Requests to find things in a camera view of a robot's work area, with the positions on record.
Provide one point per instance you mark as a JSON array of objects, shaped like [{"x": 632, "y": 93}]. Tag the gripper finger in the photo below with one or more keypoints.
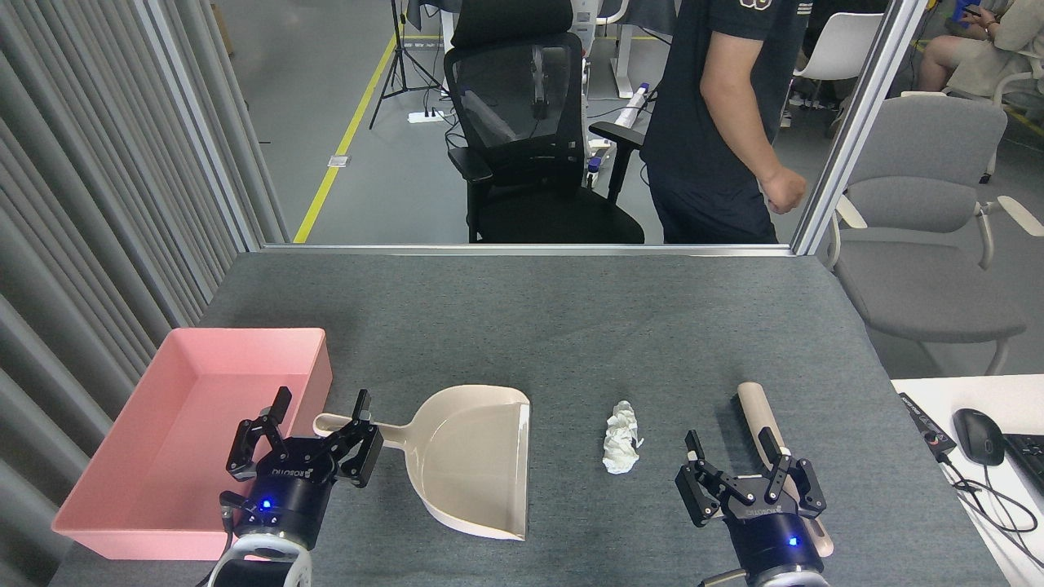
[
  {"x": 701, "y": 489},
  {"x": 249, "y": 444},
  {"x": 803, "y": 485},
  {"x": 363, "y": 448}
]

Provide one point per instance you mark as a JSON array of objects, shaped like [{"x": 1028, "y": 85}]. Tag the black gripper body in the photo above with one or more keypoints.
[
  {"x": 289, "y": 489},
  {"x": 775, "y": 538}
]

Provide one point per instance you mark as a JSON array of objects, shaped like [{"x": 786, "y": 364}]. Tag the beige hand brush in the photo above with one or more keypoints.
[{"x": 754, "y": 408}]

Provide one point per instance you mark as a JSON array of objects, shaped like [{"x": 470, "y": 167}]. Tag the white paper ball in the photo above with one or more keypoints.
[{"x": 621, "y": 440}]

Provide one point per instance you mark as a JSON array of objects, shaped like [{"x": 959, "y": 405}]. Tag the beige plastic dustpan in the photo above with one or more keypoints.
[{"x": 473, "y": 456}]

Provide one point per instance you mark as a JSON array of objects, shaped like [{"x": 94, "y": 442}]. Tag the pink plastic bin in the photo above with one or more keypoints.
[{"x": 163, "y": 456}]

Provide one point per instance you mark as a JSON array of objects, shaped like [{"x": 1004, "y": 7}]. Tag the person's hand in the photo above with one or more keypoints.
[{"x": 785, "y": 191}]

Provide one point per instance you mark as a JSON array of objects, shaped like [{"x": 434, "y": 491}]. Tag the black controller with red button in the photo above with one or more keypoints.
[{"x": 926, "y": 424}]

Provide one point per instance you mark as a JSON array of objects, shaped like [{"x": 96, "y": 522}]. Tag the black computer mouse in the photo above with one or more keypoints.
[{"x": 979, "y": 436}]

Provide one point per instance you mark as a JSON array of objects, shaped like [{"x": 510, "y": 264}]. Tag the white desk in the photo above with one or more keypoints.
[{"x": 979, "y": 391}]

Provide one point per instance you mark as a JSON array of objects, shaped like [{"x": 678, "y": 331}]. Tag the black keyboard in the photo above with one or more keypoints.
[{"x": 1029, "y": 461}]

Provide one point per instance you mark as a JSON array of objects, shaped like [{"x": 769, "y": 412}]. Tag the metal floor socket plate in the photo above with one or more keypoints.
[{"x": 338, "y": 161}]

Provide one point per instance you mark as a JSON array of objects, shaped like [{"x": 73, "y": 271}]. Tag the grey pleated curtain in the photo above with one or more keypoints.
[{"x": 81, "y": 204}]

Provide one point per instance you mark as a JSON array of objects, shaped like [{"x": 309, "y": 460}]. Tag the grey padded chair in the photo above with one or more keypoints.
[{"x": 922, "y": 212}]

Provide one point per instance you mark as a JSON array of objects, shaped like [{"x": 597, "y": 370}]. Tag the black mesh office chair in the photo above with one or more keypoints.
[{"x": 555, "y": 216}]

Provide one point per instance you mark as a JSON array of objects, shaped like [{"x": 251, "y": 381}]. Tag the white power strip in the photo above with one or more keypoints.
[{"x": 426, "y": 116}]

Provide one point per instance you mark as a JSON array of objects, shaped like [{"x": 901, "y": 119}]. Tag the black tripod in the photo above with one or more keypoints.
[{"x": 400, "y": 41}]

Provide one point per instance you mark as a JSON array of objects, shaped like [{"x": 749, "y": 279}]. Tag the white plastic chair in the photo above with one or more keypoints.
[{"x": 840, "y": 53}]

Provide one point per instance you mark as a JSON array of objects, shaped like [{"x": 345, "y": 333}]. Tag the white stand on wheels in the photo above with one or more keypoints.
[{"x": 624, "y": 57}]

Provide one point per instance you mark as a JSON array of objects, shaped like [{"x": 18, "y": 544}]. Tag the seated person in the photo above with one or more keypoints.
[
  {"x": 840, "y": 16},
  {"x": 987, "y": 57}
]

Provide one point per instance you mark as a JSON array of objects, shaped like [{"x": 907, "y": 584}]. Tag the silver frame rail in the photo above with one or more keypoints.
[{"x": 530, "y": 249}]

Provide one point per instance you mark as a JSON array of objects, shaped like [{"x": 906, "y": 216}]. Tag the white armchair frame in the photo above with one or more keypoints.
[{"x": 1007, "y": 86}]

